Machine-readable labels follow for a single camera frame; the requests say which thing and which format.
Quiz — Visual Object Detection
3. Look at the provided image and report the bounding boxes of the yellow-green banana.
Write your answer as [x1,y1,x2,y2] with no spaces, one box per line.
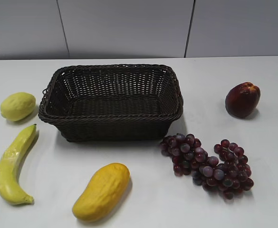
[0,124,37,205]

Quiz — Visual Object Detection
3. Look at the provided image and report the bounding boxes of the dark woven wicker basket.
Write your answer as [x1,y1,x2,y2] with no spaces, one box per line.
[38,64,183,142]

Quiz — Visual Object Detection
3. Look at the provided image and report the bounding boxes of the yellow mango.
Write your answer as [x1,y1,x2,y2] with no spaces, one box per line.
[72,163,130,222]

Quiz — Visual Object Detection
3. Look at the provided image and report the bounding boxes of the dark red apple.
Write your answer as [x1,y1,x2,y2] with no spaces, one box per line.
[225,82,261,119]

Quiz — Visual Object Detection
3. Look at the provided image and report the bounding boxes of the purple grape bunch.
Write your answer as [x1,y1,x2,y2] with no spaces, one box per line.
[159,133,254,200]

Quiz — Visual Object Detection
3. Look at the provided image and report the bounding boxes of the pale green lemon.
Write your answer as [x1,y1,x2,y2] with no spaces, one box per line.
[0,92,36,122]

